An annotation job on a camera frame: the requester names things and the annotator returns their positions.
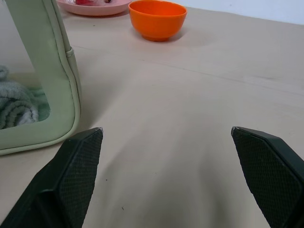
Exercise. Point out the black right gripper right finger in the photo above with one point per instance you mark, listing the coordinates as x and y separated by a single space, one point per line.
268 175

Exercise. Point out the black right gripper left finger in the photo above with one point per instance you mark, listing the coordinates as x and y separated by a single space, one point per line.
71 180

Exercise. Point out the light green pouch bag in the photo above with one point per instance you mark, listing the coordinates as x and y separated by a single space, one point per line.
62 78

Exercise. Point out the grey-green towel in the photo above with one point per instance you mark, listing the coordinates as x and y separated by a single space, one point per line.
16 104

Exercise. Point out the pink plastic plate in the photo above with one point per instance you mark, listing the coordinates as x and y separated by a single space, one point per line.
95 8

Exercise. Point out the red and white item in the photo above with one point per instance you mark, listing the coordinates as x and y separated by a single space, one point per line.
91 2

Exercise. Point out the orange plastic bowl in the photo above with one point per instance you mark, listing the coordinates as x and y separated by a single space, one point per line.
156 20

